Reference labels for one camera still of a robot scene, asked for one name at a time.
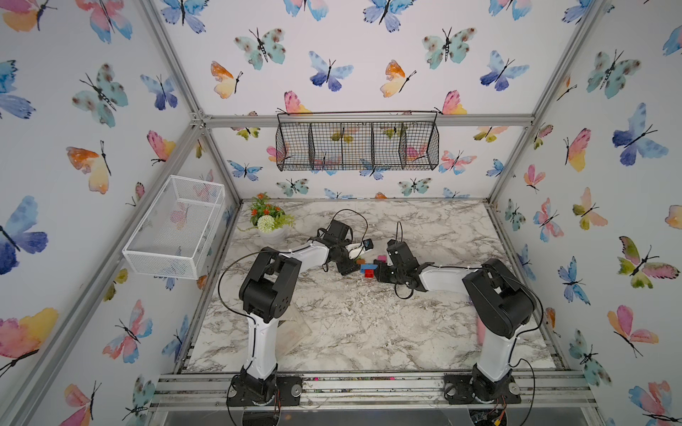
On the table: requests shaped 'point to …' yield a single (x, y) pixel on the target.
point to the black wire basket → (357, 141)
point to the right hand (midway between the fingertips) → (378, 269)
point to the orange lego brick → (360, 261)
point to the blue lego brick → (368, 266)
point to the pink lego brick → (382, 257)
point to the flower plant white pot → (271, 222)
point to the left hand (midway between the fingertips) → (357, 253)
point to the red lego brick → (369, 273)
